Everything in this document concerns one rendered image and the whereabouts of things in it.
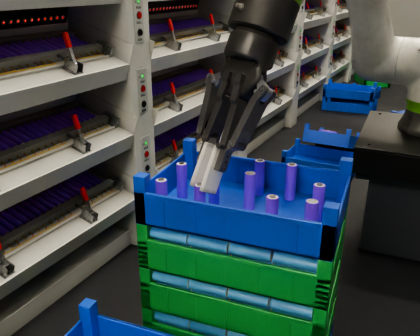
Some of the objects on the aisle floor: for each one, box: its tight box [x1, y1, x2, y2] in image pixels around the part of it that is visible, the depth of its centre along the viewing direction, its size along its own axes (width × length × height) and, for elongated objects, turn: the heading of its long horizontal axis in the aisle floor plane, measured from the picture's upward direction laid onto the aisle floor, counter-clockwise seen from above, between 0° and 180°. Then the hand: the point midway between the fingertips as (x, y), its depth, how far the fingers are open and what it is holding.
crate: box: [281, 138, 355, 181], centre depth 201 cm, size 30×20×8 cm
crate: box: [302, 123, 361, 149], centre depth 214 cm, size 30×20×8 cm
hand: (210, 167), depth 70 cm, fingers closed, pressing on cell
